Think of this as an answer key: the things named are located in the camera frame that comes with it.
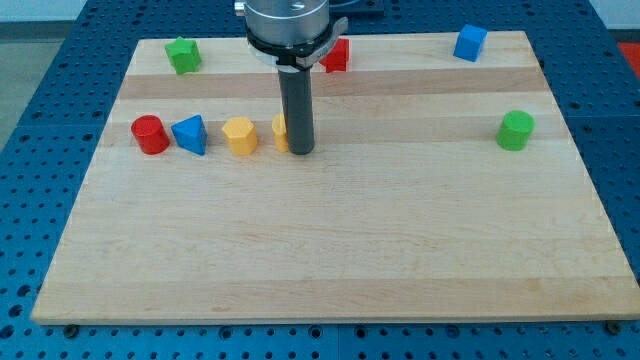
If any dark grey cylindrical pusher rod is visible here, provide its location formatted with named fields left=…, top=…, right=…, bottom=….
left=278, top=70, right=315, bottom=155

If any yellow block behind rod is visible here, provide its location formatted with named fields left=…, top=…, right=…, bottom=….
left=271, top=114, right=289, bottom=152

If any red star block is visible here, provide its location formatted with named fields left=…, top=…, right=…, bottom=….
left=320, top=38, right=350, bottom=73

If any yellow hexagon block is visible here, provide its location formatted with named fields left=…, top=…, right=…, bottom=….
left=222, top=117, right=258, bottom=156

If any blue triangle block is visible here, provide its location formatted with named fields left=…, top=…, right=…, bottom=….
left=171, top=115, right=208, bottom=156

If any green star block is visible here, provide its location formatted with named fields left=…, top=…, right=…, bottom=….
left=164, top=37, right=201, bottom=75

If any red cylinder block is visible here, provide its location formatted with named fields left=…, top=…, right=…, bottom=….
left=131, top=115, right=170, bottom=155

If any wooden board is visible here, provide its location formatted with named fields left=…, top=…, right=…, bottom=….
left=31, top=31, right=639, bottom=325

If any blue cube block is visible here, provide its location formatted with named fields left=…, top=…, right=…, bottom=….
left=453, top=24, right=488, bottom=62

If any green cylinder block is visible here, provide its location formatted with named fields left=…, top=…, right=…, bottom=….
left=496, top=110, right=536, bottom=151

